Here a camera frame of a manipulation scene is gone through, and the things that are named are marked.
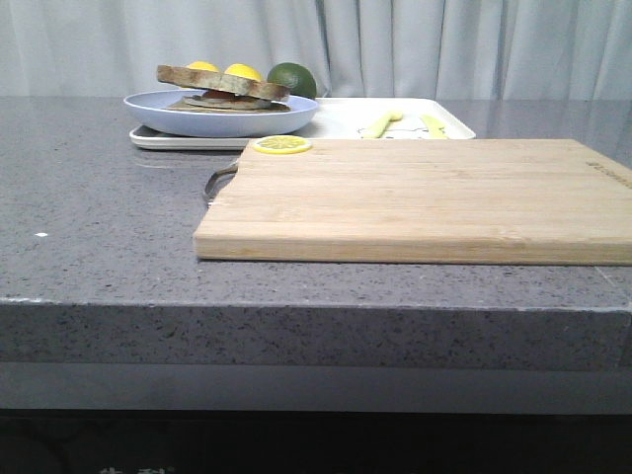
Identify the toast bread slice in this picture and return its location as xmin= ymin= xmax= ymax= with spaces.
xmin=165 ymin=95 xmax=290 ymax=114
xmin=156 ymin=65 xmax=290 ymax=101

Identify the fried egg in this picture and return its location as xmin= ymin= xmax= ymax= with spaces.
xmin=183 ymin=93 xmax=273 ymax=111

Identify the light blue plate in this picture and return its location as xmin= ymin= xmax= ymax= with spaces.
xmin=123 ymin=89 xmax=318 ymax=138

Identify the white rectangular tray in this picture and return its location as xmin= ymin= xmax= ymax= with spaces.
xmin=129 ymin=98 xmax=476 ymax=151

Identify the lemon slice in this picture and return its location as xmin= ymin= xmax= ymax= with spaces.
xmin=252 ymin=135 xmax=312 ymax=154

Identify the green lime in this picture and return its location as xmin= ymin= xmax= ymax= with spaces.
xmin=267 ymin=62 xmax=317 ymax=100

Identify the yellow plastic knife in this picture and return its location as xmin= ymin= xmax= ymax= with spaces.
xmin=420 ymin=115 xmax=448 ymax=139

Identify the right yellow lemon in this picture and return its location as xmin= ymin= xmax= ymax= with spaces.
xmin=224 ymin=63 xmax=264 ymax=81

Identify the yellow lemon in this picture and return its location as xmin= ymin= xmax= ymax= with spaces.
xmin=187 ymin=60 xmax=220 ymax=72
xmin=224 ymin=63 xmax=264 ymax=81

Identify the grey curtain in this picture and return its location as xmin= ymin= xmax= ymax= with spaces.
xmin=1 ymin=1 xmax=631 ymax=100

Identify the left yellow lemon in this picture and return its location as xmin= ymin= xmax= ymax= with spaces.
xmin=187 ymin=60 xmax=220 ymax=72

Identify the wooden cutting board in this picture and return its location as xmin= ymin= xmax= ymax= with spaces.
xmin=194 ymin=139 xmax=631 ymax=266

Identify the metal cutting board handle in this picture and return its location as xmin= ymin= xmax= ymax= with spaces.
xmin=202 ymin=162 xmax=239 ymax=206

